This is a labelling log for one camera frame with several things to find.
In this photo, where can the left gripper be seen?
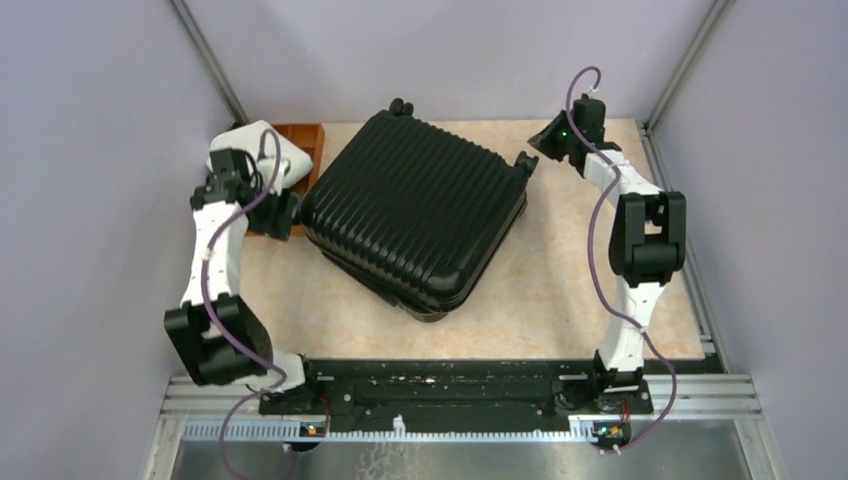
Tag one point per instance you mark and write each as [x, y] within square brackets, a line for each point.
[277, 226]

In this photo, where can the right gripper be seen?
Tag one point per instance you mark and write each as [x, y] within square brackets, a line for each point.
[541, 141]

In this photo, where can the black suitcase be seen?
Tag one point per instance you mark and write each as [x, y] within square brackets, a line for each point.
[415, 213]

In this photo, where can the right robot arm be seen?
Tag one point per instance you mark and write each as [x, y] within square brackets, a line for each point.
[647, 243]

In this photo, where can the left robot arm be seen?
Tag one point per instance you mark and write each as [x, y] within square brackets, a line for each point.
[216, 335]

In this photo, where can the white folded towel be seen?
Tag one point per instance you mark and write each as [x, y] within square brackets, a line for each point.
[247, 139]

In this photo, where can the wooden tray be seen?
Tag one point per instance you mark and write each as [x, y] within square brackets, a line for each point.
[310, 138]

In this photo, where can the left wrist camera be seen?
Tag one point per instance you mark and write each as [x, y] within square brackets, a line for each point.
[277, 174]

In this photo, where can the aluminium frame rail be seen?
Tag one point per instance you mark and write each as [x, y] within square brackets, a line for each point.
[715, 430]

